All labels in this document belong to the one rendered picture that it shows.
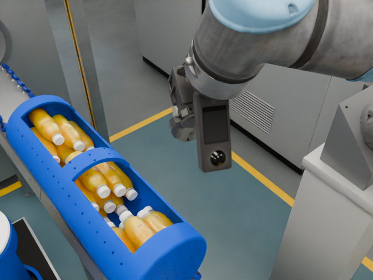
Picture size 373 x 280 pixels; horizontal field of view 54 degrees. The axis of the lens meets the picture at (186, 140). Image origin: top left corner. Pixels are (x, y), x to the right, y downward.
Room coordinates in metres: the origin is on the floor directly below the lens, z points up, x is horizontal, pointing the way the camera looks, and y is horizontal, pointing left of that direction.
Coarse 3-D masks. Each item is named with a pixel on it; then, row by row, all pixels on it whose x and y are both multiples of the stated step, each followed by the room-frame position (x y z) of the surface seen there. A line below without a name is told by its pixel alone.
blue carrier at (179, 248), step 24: (48, 96) 1.19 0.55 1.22; (24, 120) 1.12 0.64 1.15; (72, 120) 1.24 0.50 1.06; (24, 144) 0.96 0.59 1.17; (96, 144) 1.08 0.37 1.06; (48, 168) 0.84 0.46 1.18; (72, 168) 0.80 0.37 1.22; (120, 168) 0.95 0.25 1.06; (48, 192) 0.78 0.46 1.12; (72, 192) 0.72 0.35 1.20; (144, 192) 0.83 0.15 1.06; (72, 216) 0.66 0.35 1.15; (96, 216) 0.63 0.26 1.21; (168, 216) 0.73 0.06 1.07; (96, 240) 0.57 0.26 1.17; (120, 240) 0.55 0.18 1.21; (168, 240) 0.53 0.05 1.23; (192, 240) 0.55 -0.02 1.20; (120, 264) 0.49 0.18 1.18; (144, 264) 0.47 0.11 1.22; (168, 264) 0.50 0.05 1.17; (192, 264) 0.55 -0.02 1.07
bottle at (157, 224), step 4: (144, 216) 0.68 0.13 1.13; (148, 216) 0.67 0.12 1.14; (152, 216) 0.67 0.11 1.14; (156, 216) 0.68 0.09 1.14; (144, 220) 0.66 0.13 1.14; (148, 220) 0.66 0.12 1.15; (152, 220) 0.65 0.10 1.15; (156, 220) 0.65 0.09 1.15; (160, 220) 0.66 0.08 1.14; (152, 224) 0.64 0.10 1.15; (156, 224) 0.64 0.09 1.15; (160, 224) 0.64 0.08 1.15; (164, 224) 0.64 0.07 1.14; (152, 228) 0.63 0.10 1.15; (156, 228) 0.62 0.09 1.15; (160, 228) 0.62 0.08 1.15; (156, 232) 0.61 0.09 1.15
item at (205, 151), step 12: (204, 108) 0.40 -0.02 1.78; (216, 108) 0.40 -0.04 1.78; (228, 108) 0.40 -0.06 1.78; (204, 120) 0.39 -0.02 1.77; (216, 120) 0.39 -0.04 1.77; (228, 120) 0.40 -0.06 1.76; (204, 132) 0.38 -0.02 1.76; (216, 132) 0.38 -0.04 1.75; (228, 132) 0.39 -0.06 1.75; (204, 144) 0.37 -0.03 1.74; (216, 144) 0.37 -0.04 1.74; (228, 144) 0.38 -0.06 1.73; (204, 156) 0.36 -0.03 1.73; (216, 156) 0.36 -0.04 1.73; (228, 156) 0.37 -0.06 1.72; (204, 168) 0.35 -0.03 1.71; (216, 168) 0.36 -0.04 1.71; (228, 168) 0.36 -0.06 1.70
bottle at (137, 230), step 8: (128, 216) 0.65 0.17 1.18; (136, 216) 0.65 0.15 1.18; (128, 224) 0.61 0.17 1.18; (136, 224) 0.61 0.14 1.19; (144, 224) 0.61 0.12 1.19; (128, 232) 0.59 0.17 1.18; (136, 232) 0.59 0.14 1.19; (144, 232) 0.58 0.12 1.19; (152, 232) 0.59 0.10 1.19; (136, 240) 0.57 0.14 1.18; (144, 240) 0.56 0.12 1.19
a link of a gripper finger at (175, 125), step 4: (176, 116) 0.44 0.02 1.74; (180, 116) 0.43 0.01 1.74; (172, 120) 0.44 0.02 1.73; (176, 120) 0.43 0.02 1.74; (180, 120) 0.43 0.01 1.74; (172, 124) 0.43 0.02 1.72; (176, 124) 0.42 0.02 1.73; (180, 124) 0.43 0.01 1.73; (172, 128) 0.43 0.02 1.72; (176, 128) 0.43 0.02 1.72; (172, 132) 0.44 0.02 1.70; (176, 132) 0.44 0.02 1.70; (176, 136) 0.45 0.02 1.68
